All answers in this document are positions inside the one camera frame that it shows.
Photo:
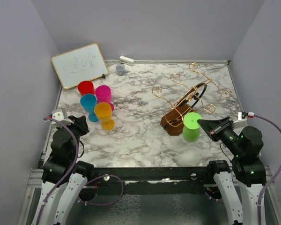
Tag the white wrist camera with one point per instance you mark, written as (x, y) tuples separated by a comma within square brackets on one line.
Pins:
[(241, 121), (59, 117)]

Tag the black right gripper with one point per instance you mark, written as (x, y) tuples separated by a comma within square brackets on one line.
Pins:
[(209, 125)]

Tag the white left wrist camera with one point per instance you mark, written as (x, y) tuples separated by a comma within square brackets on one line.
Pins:
[(59, 117)]

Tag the black metal base frame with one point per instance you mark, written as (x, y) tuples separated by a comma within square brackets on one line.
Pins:
[(168, 180)]

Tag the copper wire glass rack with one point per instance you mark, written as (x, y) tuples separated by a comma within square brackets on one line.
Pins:
[(173, 120)]

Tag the white eraser block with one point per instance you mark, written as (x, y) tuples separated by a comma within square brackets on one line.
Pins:
[(126, 60)]

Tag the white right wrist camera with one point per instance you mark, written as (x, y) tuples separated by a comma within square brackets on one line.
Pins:
[(241, 121)]

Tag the green plastic wine glass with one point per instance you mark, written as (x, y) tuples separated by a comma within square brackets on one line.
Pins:
[(191, 128)]

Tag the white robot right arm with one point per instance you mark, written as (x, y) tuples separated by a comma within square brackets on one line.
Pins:
[(240, 185)]

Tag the small blue glass jar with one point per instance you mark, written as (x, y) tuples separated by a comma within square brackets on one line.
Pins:
[(120, 69)]

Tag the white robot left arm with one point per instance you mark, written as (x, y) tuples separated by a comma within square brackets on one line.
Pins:
[(63, 175)]

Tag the gold framed whiteboard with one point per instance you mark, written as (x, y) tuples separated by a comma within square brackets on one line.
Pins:
[(82, 64)]

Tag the blue plastic wine glass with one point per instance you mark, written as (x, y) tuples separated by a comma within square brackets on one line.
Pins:
[(88, 102)]

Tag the yellow plastic wine glass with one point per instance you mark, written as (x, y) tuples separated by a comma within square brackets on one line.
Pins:
[(103, 111)]

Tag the magenta plastic wine glass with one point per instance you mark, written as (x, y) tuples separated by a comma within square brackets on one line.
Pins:
[(103, 94)]

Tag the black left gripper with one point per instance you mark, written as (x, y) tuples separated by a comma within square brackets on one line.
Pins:
[(80, 123)]

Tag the red plastic wine glass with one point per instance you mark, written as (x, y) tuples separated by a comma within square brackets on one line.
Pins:
[(86, 87)]

